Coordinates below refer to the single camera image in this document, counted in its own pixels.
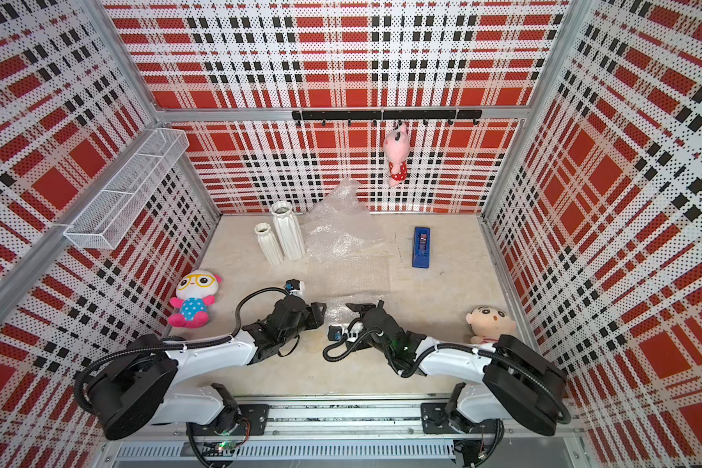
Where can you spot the doll head plush toy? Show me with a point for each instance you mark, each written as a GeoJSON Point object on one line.
{"type": "Point", "coordinates": [488, 324]}

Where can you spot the pink hanging plush toy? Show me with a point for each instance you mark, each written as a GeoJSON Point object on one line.
{"type": "Point", "coordinates": [397, 149]}

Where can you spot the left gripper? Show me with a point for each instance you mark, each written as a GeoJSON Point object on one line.
{"type": "Point", "coordinates": [315, 315]}

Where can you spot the blue box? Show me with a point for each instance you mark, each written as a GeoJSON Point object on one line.
{"type": "Point", "coordinates": [421, 248]}

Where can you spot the metal base rail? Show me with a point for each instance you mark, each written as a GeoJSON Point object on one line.
{"type": "Point", "coordinates": [398, 431]}

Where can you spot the tall white ribbed vase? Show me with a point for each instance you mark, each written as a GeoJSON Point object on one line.
{"type": "Point", "coordinates": [288, 230]}

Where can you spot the owl plush toy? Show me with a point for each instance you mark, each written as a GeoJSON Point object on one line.
{"type": "Point", "coordinates": [195, 293]}

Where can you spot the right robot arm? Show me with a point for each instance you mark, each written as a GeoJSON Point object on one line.
{"type": "Point", "coordinates": [499, 381]}

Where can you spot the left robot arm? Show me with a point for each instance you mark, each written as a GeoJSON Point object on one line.
{"type": "Point", "coordinates": [145, 384]}

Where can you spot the short white ribbed vase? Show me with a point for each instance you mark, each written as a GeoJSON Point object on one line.
{"type": "Point", "coordinates": [269, 244]}

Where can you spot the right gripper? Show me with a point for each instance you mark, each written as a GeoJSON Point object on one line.
{"type": "Point", "coordinates": [364, 309]}

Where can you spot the black hook rail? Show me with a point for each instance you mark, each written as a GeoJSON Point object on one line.
{"type": "Point", "coordinates": [388, 114]}

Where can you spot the clear wall shelf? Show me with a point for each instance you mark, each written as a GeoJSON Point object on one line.
{"type": "Point", "coordinates": [109, 215]}

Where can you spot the crumpled bubble wrap pile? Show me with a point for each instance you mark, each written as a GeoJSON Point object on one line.
{"type": "Point", "coordinates": [340, 225]}

